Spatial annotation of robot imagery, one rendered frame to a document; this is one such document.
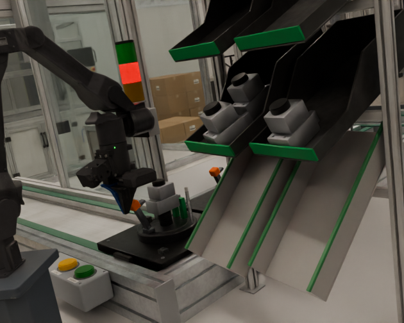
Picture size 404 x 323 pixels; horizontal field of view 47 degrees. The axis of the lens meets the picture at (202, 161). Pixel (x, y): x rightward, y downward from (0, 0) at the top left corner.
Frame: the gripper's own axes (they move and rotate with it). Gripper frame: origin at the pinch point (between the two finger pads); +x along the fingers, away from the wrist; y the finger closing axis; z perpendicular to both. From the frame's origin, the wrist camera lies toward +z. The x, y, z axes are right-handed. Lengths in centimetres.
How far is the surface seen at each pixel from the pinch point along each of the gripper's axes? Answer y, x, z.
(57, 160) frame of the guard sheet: -75, 2, -23
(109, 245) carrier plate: -7.1, 11.6, 1.3
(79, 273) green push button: -0.5, 11.7, 12.8
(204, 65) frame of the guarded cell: -82, -23, -110
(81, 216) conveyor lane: -50, 17, -15
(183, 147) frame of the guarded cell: -108, 19, -111
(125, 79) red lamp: -18.5, -23.9, -18.8
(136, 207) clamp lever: 0.9, 2.8, -2.3
